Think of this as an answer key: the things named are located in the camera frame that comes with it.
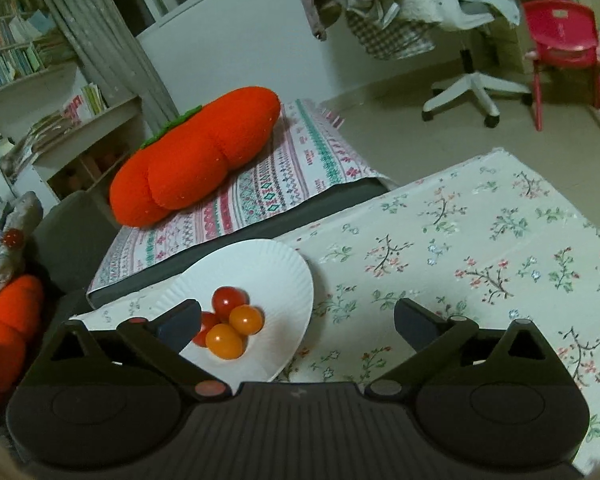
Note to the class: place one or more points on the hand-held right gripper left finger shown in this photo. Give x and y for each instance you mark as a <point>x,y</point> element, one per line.
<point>179,322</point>

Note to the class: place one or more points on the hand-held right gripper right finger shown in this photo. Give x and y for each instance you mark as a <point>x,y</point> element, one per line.
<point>416,324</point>

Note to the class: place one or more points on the red cherry tomato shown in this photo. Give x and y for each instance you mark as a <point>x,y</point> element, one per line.
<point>208,324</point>
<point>228,300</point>

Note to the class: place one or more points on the orange cherry tomato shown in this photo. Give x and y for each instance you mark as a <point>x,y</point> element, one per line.
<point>225,341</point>
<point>246,320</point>

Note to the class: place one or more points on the white paper plate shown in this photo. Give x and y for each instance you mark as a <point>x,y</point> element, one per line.
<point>275,285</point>

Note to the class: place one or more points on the floral tablecloth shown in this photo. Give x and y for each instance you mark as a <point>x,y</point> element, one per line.
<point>455,260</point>

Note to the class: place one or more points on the grey sofa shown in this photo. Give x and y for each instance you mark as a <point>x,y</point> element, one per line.
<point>75,240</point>

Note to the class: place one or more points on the grey mattress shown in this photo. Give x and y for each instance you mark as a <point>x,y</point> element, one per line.
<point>330,205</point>

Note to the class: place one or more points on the orange persimmon plush cushion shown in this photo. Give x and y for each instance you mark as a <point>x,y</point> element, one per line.
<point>7,330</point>
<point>200,155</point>

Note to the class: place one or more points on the silver bag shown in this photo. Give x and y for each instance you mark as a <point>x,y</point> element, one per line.
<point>5,255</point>

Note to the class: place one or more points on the red round bag charm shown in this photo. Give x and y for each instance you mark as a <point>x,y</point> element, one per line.
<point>12,237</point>

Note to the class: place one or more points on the striped patterned cloth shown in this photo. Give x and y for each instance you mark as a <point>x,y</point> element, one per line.
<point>290,170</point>

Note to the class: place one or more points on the pile of lying books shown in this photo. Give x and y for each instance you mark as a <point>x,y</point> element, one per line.
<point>50,125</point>

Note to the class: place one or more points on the white bookshelf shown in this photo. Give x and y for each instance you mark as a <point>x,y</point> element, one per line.
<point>60,110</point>

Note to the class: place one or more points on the white office chair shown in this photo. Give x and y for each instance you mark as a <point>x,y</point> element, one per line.
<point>472,80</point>

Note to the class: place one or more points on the grey curtain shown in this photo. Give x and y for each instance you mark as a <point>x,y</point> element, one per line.
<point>110,45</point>

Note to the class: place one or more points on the checkered cloth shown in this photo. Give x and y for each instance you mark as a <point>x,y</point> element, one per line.
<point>390,35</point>

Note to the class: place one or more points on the row of upright books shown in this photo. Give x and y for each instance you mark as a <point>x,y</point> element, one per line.
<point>5,55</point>

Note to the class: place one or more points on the red plastic chair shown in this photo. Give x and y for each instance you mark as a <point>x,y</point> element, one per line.
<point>562,40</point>

